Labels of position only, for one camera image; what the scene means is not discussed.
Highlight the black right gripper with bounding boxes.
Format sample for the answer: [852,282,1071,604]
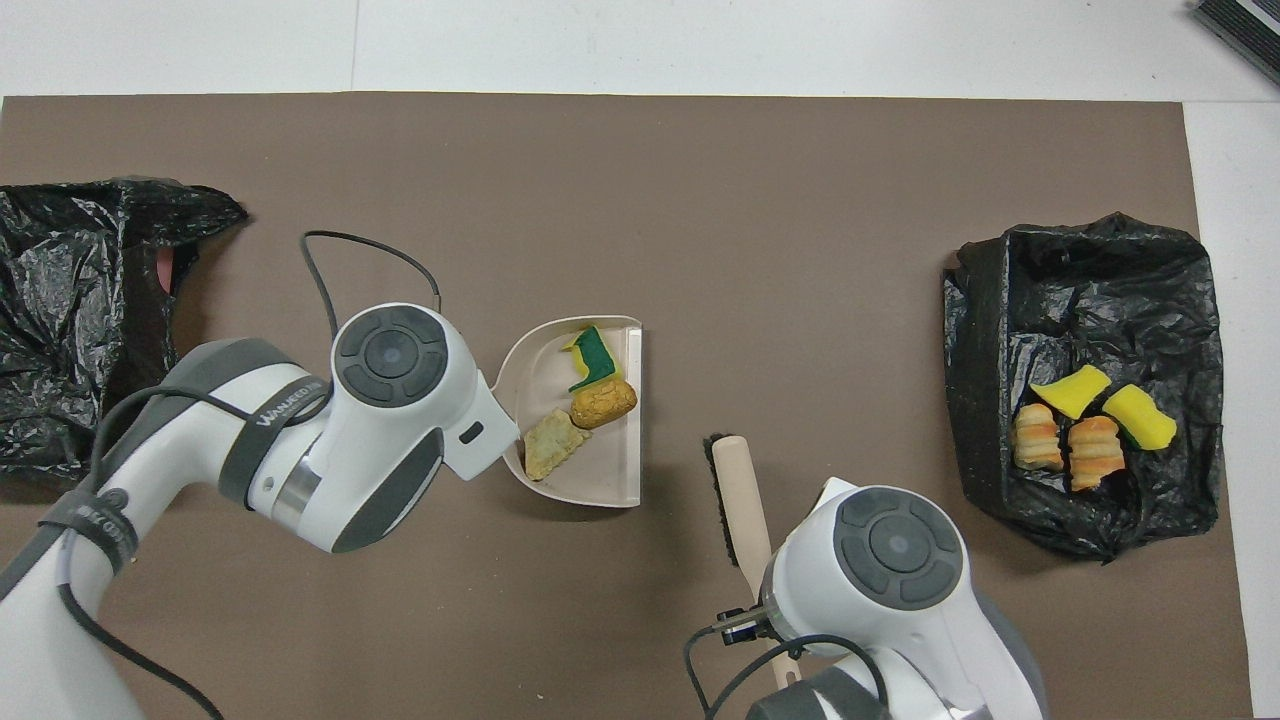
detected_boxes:
[713,603,774,647]

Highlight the beige hand brush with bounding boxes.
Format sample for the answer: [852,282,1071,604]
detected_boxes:
[703,432,802,691]

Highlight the beige plastic dustpan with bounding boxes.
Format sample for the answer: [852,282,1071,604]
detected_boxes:
[497,316,643,509]

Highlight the cream toast piece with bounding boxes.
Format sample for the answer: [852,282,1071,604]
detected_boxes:
[523,408,593,482]

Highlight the brown bread roll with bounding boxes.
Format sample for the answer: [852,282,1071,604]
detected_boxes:
[570,378,639,431]

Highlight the yellow and green sponge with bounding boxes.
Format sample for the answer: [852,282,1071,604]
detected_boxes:
[562,325,623,393]

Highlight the toy croissant pastry piece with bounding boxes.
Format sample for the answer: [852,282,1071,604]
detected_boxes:
[1068,416,1126,492]
[1013,403,1065,472]

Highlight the yellow sponge piece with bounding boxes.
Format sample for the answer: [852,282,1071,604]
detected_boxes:
[1030,364,1113,420]
[1103,384,1179,451]

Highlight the black trash bag bin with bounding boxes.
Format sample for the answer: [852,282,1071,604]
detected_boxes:
[941,211,1224,568]
[0,177,249,491]

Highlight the brown paper table mat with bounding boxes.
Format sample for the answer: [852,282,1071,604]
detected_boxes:
[0,92,1254,720]

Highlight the dark ribbed box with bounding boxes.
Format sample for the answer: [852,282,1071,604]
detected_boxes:
[1190,0,1280,87]

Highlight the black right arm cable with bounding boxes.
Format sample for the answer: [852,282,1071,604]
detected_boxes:
[683,620,891,720]

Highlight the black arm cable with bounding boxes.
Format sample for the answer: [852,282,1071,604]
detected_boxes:
[55,230,443,720]
[683,620,891,720]

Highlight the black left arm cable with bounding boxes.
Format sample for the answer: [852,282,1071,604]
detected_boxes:
[55,230,443,720]

